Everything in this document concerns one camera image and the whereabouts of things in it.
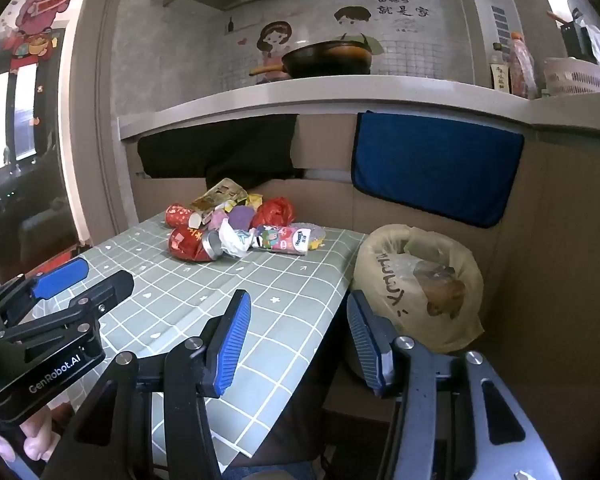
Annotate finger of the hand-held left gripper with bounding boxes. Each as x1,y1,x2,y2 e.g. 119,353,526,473
0,257,90,322
2,270,135,345

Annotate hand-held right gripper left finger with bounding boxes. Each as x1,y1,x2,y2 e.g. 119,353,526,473
40,289,253,480

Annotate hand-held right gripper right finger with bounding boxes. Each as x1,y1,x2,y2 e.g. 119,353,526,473
346,290,563,480

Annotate white paper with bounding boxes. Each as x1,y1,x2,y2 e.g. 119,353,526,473
219,220,253,259

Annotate red plastic bag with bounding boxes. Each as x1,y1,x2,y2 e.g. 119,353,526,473
250,196,297,229

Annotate person's left hand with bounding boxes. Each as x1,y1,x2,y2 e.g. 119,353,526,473
0,404,61,467

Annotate green checkered tablecloth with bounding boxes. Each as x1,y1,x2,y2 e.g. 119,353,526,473
2,210,368,471

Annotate large crushed red can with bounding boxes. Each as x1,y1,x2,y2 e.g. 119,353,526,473
168,226,222,263

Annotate colourful printed tube packet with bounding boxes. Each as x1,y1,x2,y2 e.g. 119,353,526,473
250,224,311,256

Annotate purple wrapper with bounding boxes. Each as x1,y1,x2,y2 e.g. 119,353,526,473
228,208,256,231

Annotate tan patterned snack box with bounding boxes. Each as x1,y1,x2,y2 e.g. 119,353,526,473
190,178,251,211

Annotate black cloth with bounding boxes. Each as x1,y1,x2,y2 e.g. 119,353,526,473
137,115,301,192

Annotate blue towel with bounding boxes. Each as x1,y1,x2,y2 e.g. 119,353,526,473
351,111,526,228

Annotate brown cardboard panel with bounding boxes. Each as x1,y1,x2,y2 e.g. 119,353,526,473
130,112,600,461

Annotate white kitchen counter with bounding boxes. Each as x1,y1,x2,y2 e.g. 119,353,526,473
117,76,600,143

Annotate red cartoon window sticker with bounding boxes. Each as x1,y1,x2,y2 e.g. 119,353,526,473
7,0,78,71

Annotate black wok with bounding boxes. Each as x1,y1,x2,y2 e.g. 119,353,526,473
250,40,373,80

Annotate dark sauce bottle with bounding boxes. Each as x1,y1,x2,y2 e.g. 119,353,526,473
489,42,511,93

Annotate white plastic basket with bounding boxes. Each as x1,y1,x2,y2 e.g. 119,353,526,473
544,57,600,96

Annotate black knife block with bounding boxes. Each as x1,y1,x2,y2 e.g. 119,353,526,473
547,7,593,63

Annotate cartoon wall sticker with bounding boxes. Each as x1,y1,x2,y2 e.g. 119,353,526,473
250,0,461,83

